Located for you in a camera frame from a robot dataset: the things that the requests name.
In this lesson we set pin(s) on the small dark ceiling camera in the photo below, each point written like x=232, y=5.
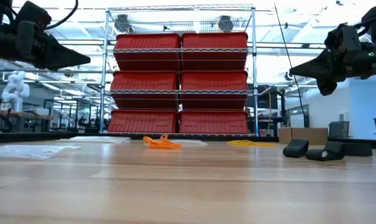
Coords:
x=287, y=77

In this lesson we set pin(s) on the wooden workbench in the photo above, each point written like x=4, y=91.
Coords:
x=26, y=115

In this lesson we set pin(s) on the black aluminium table frame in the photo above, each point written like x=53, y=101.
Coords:
x=20, y=137

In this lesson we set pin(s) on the black monitor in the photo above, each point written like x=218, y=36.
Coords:
x=265, y=99

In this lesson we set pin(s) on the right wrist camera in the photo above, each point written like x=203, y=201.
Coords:
x=346, y=37

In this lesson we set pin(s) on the wide black rubber band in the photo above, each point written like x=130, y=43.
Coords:
x=360, y=149

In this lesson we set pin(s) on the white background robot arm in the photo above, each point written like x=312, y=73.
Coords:
x=16, y=93

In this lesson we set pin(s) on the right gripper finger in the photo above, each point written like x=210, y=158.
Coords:
x=315, y=67
x=327, y=86

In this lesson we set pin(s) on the black clip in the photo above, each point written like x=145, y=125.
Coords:
x=295, y=148
x=335, y=149

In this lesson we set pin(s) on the brown cardboard box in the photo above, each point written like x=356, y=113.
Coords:
x=315, y=135

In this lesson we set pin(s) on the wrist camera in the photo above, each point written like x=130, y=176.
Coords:
x=32, y=15
x=346, y=37

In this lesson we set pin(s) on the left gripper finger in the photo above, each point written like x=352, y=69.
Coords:
x=63, y=54
x=54, y=67

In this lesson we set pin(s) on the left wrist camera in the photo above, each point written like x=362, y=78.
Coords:
x=32, y=15

